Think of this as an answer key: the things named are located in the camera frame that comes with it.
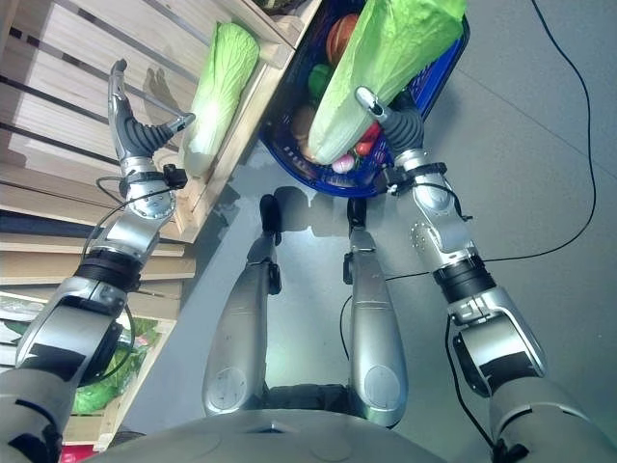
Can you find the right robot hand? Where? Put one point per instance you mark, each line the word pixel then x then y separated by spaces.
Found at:
pixel 404 128

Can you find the orange round pumpkin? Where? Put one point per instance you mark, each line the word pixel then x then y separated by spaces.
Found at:
pixel 340 36

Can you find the silver robot torso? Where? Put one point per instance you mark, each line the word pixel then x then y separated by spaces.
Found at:
pixel 279 441

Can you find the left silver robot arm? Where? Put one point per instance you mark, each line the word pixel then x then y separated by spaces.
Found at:
pixel 87 308

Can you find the purple onion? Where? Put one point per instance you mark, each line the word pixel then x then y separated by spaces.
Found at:
pixel 344 164

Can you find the red chili pepper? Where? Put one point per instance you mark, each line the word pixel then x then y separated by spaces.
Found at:
pixel 368 140

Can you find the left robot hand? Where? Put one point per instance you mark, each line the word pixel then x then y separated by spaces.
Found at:
pixel 130 130

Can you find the brown potato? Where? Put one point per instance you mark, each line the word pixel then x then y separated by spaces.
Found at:
pixel 303 123

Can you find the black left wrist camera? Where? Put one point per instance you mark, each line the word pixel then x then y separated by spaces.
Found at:
pixel 175 176

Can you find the large napa cabbage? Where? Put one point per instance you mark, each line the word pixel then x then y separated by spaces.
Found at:
pixel 381 62

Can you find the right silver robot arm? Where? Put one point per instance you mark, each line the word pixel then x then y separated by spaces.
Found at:
pixel 482 299

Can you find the green leafy vegetable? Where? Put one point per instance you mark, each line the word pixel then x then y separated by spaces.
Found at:
pixel 126 364

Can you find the right silver robot leg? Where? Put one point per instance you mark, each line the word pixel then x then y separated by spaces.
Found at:
pixel 373 328

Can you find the green bell pepper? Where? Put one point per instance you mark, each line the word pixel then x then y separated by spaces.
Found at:
pixel 319 79

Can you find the left silver robot leg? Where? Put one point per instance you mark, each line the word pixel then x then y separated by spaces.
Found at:
pixel 241 328

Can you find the wooden slatted shelf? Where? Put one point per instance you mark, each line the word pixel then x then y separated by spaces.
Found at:
pixel 58 96

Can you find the small napa cabbage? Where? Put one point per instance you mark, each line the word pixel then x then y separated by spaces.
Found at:
pixel 222 91

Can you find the blue plastic shopping basket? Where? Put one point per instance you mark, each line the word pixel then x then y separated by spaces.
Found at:
pixel 436 77

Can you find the silver robot leg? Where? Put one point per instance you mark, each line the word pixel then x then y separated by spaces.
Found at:
pixel 241 328
pixel 373 328

